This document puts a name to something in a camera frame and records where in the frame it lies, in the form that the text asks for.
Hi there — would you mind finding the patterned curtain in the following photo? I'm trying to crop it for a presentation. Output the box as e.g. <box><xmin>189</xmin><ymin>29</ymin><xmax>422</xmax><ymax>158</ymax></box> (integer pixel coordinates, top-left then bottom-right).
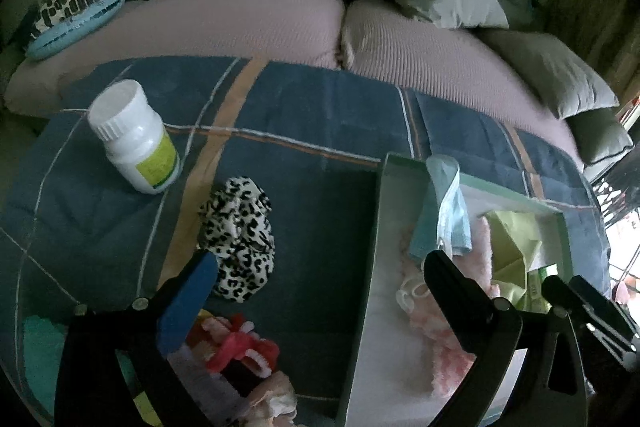
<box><xmin>545</xmin><ymin>0</ymin><xmax>636</xmax><ymax>82</ymax></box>

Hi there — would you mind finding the light green tray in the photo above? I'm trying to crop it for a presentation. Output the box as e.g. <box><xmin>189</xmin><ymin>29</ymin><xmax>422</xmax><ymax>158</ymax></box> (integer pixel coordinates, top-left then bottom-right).
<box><xmin>335</xmin><ymin>153</ymin><xmax>573</xmax><ymax>425</ymax></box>

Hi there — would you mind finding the purple tissue pack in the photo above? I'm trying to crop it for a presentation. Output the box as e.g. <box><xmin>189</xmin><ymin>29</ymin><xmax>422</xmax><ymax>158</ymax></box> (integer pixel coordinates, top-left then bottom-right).
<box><xmin>167</xmin><ymin>347</ymin><xmax>241</xmax><ymax>427</ymax></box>

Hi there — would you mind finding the blue plaid blanket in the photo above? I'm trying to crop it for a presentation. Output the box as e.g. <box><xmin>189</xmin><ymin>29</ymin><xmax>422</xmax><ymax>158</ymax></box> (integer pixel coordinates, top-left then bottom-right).
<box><xmin>0</xmin><ymin>56</ymin><xmax>613</xmax><ymax>427</ymax></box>

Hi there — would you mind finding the leopard print scrunchie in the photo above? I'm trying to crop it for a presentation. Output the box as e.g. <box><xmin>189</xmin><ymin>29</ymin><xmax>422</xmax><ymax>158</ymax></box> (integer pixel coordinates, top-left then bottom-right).
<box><xmin>199</xmin><ymin>177</ymin><xmax>277</xmax><ymax>305</ymax></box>

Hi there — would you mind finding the light green cloth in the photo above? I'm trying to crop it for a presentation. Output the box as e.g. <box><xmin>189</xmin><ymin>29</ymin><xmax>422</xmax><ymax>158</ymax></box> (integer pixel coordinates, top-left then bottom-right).
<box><xmin>482</xmin><ymin>209</ymin><xmax>546</xmax><ymax>313</ymax></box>

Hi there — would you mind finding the black metal railing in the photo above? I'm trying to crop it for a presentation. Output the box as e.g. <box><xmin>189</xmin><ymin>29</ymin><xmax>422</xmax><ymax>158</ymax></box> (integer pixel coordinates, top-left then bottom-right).
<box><xmin>595</xmin><ymin>152</ymin><xmax>640</xmax><ymax>223</ymax></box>

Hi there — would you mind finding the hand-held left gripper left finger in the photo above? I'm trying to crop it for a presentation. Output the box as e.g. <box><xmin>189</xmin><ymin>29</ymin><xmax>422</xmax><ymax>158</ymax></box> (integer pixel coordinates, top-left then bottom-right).
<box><xmin>55</xmin><ymin>249</ymin><xmax>221</xmax><ymax>427</ymax></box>

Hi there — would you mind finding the teal plastic box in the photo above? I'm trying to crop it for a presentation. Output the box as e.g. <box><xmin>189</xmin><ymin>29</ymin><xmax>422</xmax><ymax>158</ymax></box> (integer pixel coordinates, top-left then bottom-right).
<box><xmin>22</xmin><ymin>313</ymin><xmax>141</xmax><ymax>408</ymax></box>

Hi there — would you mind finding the pink fluffy cloth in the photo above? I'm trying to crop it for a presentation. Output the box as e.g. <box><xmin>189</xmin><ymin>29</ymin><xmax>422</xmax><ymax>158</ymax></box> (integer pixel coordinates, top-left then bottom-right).
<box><xmin>396</xmin><ymin>217</ymin><xmax>501</xmax><ymax>400</ymax></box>

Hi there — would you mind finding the grey oblong cushion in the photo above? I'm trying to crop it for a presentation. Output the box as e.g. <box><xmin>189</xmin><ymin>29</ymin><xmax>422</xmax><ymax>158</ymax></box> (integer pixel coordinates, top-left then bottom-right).
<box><xmin>475</xmin><ymin>29</ymin><xmax>619</xmax><ymax>120</ymax></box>

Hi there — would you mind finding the white pill bottle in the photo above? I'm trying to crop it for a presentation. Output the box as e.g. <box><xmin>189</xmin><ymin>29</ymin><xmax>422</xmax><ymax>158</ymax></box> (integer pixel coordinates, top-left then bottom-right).
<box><xmin>87</xmin><ymin>79</ymin><xmax>181</xmax><ymax>195</ymax></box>

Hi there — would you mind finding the blue face mask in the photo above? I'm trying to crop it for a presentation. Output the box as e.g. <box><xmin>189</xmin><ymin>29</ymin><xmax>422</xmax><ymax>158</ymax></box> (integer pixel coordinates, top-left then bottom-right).
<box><xmin>407</xmin><ymin>154</ymin><xmax>473</xmax><ymax>263</ymax></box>

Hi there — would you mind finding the grey piped cushion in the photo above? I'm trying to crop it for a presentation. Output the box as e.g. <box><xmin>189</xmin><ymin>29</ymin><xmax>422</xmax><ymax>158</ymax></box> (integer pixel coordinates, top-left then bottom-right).
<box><xmin>566</xmin><ymin>107</ymin><xmax>634</xmax><ymax>165</ymax></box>

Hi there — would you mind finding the pink floral scrunchie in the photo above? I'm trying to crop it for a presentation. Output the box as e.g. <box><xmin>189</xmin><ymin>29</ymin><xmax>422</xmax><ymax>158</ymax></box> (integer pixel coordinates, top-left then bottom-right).
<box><xmin>245</xmin><ymin>369</ymin><xmax>298</xmax><ymax>427</ymax></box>

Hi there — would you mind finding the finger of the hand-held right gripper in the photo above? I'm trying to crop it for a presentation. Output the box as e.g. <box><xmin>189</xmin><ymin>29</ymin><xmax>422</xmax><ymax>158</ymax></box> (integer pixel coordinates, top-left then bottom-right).
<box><xmin>542</xmin><ymin>275</ymin><xmax>636</xmax><ymax>353</ymax></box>
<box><xmin>570</xmin><ymin>276</ymin><xmax>640</xmax><ymax>343</ymax></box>

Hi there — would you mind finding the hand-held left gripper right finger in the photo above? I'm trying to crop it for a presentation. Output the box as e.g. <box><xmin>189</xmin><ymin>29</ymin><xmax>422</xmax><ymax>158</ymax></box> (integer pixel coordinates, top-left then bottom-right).
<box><xmin>423</xmin><ymin>249</ymin><xmax>588</xmax><ymax>427</ymax></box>

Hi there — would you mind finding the patterned blue pillow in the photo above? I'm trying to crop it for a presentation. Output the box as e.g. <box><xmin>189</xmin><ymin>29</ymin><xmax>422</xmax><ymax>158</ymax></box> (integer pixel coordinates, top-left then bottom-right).
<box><xmin>25</xmin><ymin>0</ymin><xmax>128</xmax><ymax>60</ymax></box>

